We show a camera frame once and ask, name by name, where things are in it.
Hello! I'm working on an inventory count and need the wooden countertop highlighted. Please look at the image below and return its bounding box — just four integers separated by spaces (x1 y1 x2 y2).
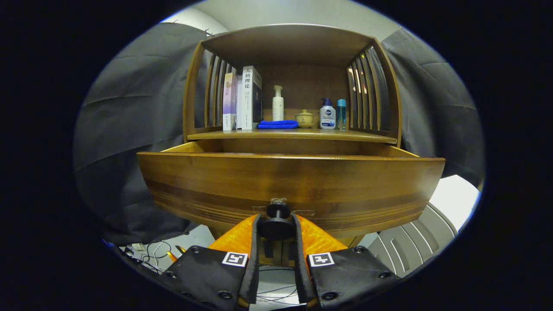
188 127 398 144

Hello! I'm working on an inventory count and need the yellow lidded teacup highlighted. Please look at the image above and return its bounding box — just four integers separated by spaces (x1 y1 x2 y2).
295 109 315 129

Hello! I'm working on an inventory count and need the white bottle blue cap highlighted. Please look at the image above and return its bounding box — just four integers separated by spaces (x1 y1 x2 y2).
319 98 337 130

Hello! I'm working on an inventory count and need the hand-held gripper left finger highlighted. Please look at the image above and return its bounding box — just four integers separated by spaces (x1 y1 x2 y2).
158 213 262 311

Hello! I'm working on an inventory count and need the blue folded cloth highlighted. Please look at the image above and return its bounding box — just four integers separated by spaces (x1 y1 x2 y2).
257 120 299 130

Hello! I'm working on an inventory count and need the black round drawer knob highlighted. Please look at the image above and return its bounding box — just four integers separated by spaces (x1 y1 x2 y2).
258 198 296 241

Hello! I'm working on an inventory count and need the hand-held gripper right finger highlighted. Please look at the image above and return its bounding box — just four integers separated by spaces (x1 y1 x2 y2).
290 213 402 309

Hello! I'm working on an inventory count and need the grey ribbed plastic panel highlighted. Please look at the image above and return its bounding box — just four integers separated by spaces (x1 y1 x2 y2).
366 202 458 278

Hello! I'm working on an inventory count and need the purple book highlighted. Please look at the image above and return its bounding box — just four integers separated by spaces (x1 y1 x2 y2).
222 72 238 131

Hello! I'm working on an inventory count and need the wooden cabinet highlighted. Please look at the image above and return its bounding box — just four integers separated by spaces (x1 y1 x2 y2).
181 23 403 268

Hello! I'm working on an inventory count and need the white board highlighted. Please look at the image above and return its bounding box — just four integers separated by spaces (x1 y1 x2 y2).
430 174 481 234

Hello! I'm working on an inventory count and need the white pump bottle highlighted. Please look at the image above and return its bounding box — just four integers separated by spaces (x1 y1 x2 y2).
272 85 285 122

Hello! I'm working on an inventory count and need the white book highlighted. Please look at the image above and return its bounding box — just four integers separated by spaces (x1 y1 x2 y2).
236 65 263 130

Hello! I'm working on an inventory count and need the wooden drawer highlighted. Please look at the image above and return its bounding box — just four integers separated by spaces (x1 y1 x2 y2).
137 140 446 242

